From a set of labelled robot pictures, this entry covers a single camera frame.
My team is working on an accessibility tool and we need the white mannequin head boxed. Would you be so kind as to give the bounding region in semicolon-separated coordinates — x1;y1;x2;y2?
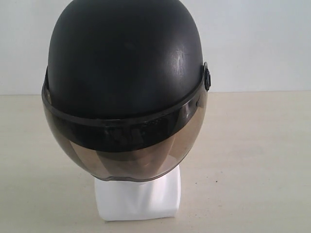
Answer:
94;166;181;221

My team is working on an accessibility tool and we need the black helmet with tinted visor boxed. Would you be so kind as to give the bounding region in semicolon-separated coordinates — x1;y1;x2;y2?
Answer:
42;0;210;182

